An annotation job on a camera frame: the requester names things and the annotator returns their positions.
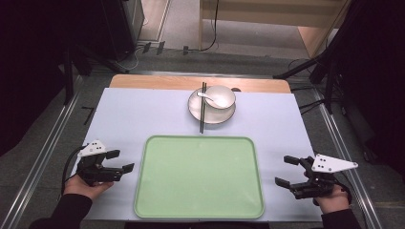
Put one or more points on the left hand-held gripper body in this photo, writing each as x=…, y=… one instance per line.
x=95, y=171

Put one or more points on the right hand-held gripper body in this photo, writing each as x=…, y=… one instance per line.
x=318, y=184

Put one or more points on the person's left hand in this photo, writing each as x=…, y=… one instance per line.
x=81, y=188

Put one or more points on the person's right hand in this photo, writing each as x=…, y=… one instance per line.
x=334, y=200

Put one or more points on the pale table mat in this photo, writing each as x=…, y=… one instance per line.
x=127, y=117

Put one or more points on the green plastic tray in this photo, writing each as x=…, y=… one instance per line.
x=199, y=178

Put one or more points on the black chopstick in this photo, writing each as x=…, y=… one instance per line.
x=201, y=124
x=204, y=108

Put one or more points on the beige ceramic plate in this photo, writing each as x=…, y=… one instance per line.
x=216, y=116

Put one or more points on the black metal stand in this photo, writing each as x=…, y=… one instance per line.
x=68, y=79

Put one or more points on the white ceramic spoon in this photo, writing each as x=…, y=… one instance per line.
x=219, y=101

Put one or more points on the white ceramic bowl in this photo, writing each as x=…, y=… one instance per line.
x=224, y=93

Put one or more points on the black tripod stand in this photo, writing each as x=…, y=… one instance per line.
x=318, y=62

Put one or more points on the dark curtain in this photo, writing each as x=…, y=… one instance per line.
x=31, y=63
x=382, y=79

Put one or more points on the black cabinet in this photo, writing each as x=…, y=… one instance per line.
x=121, y=25

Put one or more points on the light wooden furniture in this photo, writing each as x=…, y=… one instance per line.
x=270, y=12

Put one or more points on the metal floor rail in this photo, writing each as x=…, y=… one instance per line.
x=347, y=165
x=38, y=152

